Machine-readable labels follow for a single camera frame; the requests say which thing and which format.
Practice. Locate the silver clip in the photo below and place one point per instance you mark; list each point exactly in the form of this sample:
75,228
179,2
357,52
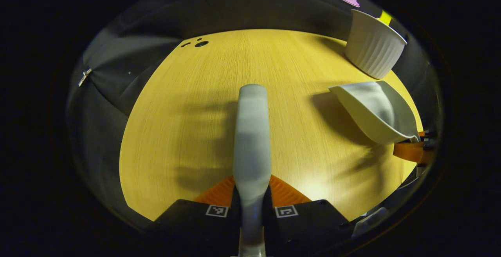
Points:
84,77

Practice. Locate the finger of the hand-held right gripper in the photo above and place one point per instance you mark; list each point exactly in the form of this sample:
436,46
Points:
409,151

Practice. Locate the white dustpan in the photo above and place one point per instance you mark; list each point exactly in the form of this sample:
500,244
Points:
375,108

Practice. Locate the white ribbed garbage bin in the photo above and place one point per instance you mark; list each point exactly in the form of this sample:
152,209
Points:
372,49

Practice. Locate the black backdrop cloth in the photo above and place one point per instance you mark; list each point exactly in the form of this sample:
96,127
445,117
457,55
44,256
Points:
129,26

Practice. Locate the small white broom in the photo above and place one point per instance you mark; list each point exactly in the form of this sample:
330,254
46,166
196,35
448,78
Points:
252,132

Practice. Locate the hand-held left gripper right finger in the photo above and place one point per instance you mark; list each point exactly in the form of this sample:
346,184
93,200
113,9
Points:
305,225

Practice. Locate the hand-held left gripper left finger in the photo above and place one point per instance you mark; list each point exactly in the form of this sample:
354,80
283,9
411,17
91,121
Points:
195,225

